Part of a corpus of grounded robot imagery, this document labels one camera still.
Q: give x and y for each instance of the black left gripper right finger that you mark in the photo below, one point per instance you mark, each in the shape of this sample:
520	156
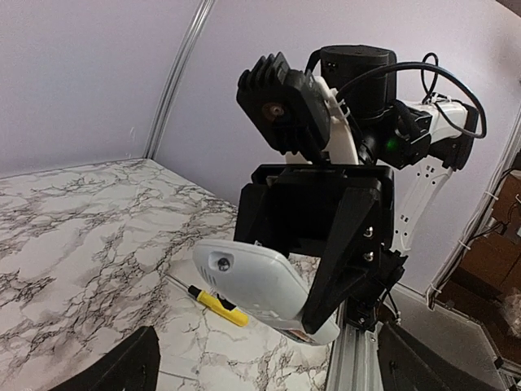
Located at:
437	363

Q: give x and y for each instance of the aluminium corner post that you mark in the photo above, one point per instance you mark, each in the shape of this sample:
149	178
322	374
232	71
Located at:
479	218
174	79

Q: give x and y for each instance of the yellow black screwdriver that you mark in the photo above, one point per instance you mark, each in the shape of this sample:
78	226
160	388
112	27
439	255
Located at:
234	316

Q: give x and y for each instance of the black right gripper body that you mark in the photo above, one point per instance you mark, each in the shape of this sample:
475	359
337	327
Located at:
291	208

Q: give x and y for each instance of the aluminium front table rail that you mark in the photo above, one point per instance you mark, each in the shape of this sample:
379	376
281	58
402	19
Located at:
354	363

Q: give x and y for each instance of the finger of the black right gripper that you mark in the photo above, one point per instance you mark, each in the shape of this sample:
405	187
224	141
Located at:
350	256

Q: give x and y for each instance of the aluminium left corner post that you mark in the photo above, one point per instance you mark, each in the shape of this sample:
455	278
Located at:
174	79

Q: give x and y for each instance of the white remote control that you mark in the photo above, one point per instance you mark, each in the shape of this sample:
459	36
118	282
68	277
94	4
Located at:
262	283

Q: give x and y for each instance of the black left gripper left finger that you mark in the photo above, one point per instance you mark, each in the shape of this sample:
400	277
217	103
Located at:
132	365

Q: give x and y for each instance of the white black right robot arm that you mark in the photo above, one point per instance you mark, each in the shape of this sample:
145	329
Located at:
423	143

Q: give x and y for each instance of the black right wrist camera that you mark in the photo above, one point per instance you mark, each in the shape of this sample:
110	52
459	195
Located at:
286	106

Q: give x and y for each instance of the aluminium right corner post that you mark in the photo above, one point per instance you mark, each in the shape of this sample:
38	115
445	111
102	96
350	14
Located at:
479	218

